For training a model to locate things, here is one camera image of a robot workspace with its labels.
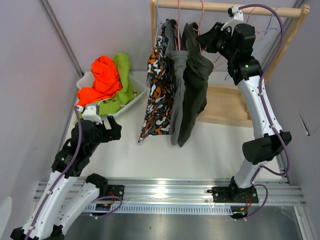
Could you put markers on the lime green shorts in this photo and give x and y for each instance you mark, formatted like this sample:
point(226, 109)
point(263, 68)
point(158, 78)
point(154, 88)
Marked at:
point(126, 94)

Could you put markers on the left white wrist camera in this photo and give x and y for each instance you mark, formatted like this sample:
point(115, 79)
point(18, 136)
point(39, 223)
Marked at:
point(90, 112)

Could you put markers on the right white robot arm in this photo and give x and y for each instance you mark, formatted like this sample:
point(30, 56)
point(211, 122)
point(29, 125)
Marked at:
point(269, 137)

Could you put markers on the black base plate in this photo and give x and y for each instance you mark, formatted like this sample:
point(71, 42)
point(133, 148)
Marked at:
point(223, 194)
point(114, 192)

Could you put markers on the slotted white cable duct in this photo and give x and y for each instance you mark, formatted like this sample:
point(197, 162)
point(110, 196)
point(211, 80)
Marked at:
point(178, 209)

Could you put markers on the pink hanger of orange shorts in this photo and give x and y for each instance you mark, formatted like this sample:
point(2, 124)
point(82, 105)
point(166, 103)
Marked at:
point(263, 25)

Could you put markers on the dark olive shorts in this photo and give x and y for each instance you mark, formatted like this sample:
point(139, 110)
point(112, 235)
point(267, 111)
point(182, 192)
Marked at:
point(195, 76)

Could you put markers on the pink hanger of grey shorts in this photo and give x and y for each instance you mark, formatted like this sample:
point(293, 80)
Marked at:
point(178, 26)

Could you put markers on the orange shorts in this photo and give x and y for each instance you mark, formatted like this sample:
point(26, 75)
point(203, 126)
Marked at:
point(105, 85)

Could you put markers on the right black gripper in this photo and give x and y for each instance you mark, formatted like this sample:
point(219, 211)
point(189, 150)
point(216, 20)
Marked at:
point(208, 39)

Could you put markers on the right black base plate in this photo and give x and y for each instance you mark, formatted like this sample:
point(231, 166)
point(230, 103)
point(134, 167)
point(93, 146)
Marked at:
point(223, 194)

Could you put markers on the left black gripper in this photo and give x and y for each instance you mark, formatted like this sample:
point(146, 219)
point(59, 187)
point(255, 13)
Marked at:
point(114, 133)

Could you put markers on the white plastic basket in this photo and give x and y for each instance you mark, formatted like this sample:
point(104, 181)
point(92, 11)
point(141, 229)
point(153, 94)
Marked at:
point(136, 78)

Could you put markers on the wooden clothes rack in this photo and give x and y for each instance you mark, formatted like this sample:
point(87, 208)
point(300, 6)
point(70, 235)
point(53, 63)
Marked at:
point(225, 104)

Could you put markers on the blue wire hanger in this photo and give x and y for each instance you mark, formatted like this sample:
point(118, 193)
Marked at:
point(268, 28)

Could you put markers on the aluminium mounting rail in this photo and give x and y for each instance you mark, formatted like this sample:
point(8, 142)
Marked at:
point(172, 191)

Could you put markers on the light grey shorts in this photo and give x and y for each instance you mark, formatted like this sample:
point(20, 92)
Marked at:
point(178, 59)

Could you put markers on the blue hanger of camouflage shorts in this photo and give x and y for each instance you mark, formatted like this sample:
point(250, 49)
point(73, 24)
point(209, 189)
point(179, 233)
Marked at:
point(156, 24)

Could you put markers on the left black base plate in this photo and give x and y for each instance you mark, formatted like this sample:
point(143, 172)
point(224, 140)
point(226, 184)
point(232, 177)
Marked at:
point(114, 192)

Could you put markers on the camouflage patterned shorts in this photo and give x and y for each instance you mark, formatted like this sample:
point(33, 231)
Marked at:
point(158, 111)

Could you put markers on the pink hanger of olive shorts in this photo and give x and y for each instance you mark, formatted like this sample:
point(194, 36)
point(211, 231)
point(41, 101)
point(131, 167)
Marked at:
point(199, 23)

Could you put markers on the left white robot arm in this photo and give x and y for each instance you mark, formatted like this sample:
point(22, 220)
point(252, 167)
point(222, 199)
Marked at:
point(51, 219)

